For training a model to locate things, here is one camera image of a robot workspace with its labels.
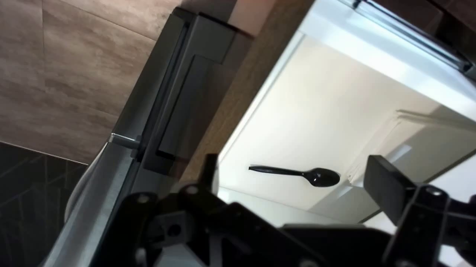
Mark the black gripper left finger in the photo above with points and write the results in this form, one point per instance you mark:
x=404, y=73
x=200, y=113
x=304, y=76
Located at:
x=209, y=172

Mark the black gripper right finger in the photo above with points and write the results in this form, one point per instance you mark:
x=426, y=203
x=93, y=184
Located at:
x=392, y=187

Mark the black plastic spoon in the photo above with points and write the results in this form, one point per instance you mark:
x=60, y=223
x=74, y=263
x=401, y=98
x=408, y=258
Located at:
x=318, y=177

